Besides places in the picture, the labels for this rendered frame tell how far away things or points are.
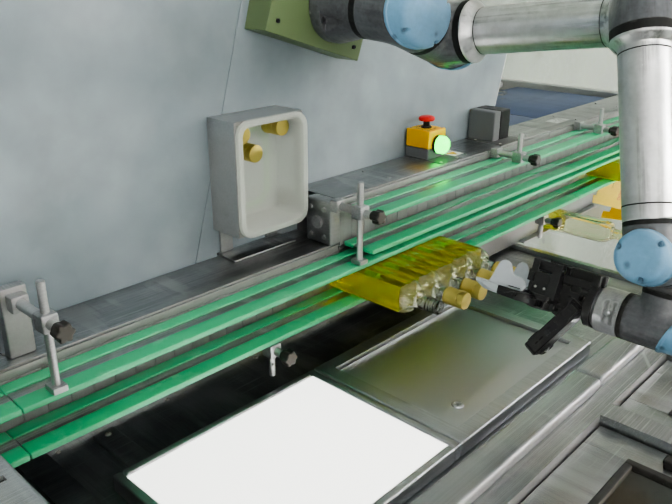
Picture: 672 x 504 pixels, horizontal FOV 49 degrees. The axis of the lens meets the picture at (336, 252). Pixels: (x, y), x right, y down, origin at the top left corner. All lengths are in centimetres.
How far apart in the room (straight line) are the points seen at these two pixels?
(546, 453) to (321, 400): 39
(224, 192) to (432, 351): 52
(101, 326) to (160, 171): 30
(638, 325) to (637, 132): 30
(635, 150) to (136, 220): 82
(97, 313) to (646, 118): 89
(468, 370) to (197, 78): 74
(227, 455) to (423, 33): 79
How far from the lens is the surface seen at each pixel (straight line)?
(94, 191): 128
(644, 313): 121
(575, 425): 138
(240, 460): 119
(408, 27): 133
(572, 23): 133
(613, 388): 151
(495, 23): 139
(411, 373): 142
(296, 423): 127
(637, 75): 112
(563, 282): 127
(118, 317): 125
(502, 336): 158
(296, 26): 143
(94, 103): 126
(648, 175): 109
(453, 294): 141
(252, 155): 139
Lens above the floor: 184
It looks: 39 degrees down
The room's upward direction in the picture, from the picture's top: 109 degrees clockwise
